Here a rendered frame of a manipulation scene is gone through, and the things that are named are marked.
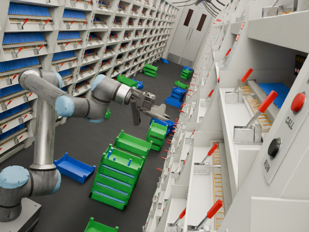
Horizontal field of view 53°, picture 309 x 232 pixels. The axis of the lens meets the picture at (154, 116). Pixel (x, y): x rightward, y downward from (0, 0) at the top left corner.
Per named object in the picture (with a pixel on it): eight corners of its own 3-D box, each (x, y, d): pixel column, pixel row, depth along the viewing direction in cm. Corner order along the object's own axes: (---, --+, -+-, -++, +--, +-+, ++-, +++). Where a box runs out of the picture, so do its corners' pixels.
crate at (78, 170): (51, 168, 258) (54, 160, 256) (64, 159, 277) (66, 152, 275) (82, 183, 254) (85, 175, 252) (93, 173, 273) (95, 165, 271)
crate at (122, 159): (100, 162, 231) (102, 153, 228) (107, 152, 250) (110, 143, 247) (137, 176, 230) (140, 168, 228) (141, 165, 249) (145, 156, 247)
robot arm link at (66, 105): (13, 63, 175) (66, 95, 128) (35, 66, 183) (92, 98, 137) (9, 83, 177) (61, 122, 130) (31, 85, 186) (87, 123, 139)
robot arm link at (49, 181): (22, 194, 184) (30, 69, 185) (50, 191, 196) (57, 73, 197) (32, 200, 173) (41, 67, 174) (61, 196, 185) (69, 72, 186)
